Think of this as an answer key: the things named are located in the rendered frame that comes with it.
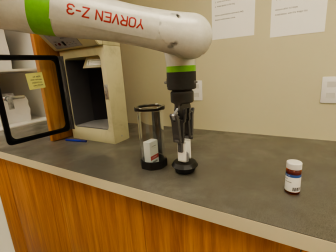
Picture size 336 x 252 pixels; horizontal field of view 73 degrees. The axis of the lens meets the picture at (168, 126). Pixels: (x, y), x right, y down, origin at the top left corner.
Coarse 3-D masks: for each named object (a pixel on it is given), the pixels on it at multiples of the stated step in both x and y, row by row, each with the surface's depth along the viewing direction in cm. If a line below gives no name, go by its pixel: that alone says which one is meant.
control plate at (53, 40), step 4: (44, 36) 107; (48, 36) 106; (52, 36) 105; (56, 36) 104; (48, 40) 108; (52, 40) 107; (56, 40) 106; (60, 40) 105; (64, 40) 104; (68, 40) 103; (72, 40) 102; (76, 40) 101; (52, 44) 110; (56, 44) 109; (68, 44) 106; (72, 44) 105; (76, 44) 104; (80, 44) 103; (56, 48) 112
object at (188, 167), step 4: (176, 160) 78; (188, 160) 78; (192, 160) 78; (172, 164) 77; (176, 164) 76; (180, 164) 75; (184, 164) 75; (188, 164) 75; (192, 164) 75; (196, 164) 76; (176, 168) 75; (180, 168) 74; (184, 168) 74; (188, 168) 74; (192, 168) 74; (180, 172) 76; (184, 172) 75; (188, 172) 75
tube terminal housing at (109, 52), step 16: (80, 48) 109; (96, 48) 103; (112, 48) 106; (64, 64) 117; (112, 64) 107; (112, 80) 108; (112, 96) 108; (112, 112) 109; (80, 128) 123; (96, 128) 117; (112, 128) 111
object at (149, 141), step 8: (144, 104) 83; (152, 104) 84; (160, 104) 81; (144, 112) 76; (152, 112) 76; (160, 112) 78; (144, 120) 77; (152, 120) 76; (160, 120) 78; (144, 128) 77; (152, 128) 77; (160, 128) 79; (144, 136) 78; (152, 136) 78; (160, 136) 79; (144, 144) 79; (152, 144) 78; (160, 144) 80; (144, 152) 80; (152, 152) 79; (160, 152) 80; (144, 160) 81; (152, 160) 80; (160, 160) 81
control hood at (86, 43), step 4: (40, 36) 108; (44, 40) 110; (80, 40) 101; (84, 40) 100; (88, 40) 99; (92, 40) 98; (96, 40) 98; (100, 40) 100; (48, 44) 112; (84, 44) 102; (88, 44) 101; (92, 44) 100; (96, 44) 100; (100, 44) 100; (52, 48) 113; (60, 48) 111; (64, 48) 110; (68, 48) 109; (72, 48) 108; (76, 48) 109
